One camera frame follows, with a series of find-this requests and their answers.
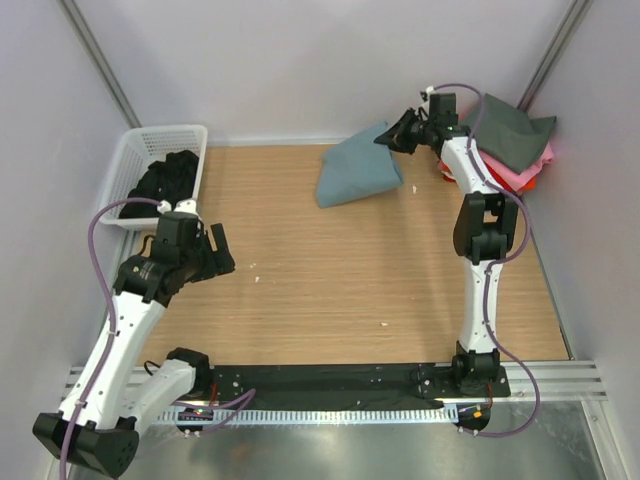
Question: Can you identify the white plastic laundry basket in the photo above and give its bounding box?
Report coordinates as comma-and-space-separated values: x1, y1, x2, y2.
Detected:
100, 124, 208, 208

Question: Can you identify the grey folded t shirt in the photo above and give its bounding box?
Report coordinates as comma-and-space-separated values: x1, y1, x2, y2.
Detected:
475, 94, 557, 174

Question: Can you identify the orange folded t shirt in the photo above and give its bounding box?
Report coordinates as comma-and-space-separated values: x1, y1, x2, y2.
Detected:
441, 171, 536, 194

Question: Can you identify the grey metal corner post right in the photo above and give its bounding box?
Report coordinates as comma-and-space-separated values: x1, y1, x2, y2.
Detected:
517, 0, 594, 112

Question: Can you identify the grey metal corner post left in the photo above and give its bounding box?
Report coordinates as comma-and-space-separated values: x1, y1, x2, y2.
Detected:
57, 0, 142, 129

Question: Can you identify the aluminium frame rail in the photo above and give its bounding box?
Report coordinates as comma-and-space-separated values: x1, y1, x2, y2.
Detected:
58, 360, 609, 409

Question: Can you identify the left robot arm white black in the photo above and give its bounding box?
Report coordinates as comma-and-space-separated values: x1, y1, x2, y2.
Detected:
32, 212, 235, 479

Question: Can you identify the pink folded t shirt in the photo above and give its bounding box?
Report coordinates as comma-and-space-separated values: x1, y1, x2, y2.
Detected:
479, 139, 556, 196

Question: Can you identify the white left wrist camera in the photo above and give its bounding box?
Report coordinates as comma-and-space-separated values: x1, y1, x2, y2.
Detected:
156, 198, 199, 216

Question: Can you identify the grey metal corner post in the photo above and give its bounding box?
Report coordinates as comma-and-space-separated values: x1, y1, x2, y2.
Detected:
517, 0, 594, 112
57, 0, 142, 129

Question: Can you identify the white slotted cable duct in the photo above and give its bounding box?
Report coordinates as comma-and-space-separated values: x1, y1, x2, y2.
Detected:
155, 405, 458, 428

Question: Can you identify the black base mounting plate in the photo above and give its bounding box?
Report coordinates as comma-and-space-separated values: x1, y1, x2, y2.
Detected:
212, 363, 511, 412

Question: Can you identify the light blue t shirt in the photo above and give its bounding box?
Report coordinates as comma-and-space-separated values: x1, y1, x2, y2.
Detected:
315, 121, 404, 208

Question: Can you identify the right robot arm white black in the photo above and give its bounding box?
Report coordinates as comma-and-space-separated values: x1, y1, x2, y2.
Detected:
375, 87, 518, 398

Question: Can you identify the red folded t shirt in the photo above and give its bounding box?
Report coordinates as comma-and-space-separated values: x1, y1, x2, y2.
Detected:
441, 157, 500, 194

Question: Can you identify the black t shirt in basket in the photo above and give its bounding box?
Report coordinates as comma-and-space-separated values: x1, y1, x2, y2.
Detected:
128, 150, 199, 206

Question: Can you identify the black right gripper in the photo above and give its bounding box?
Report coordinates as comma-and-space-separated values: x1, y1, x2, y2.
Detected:
373, 107, 433, 155

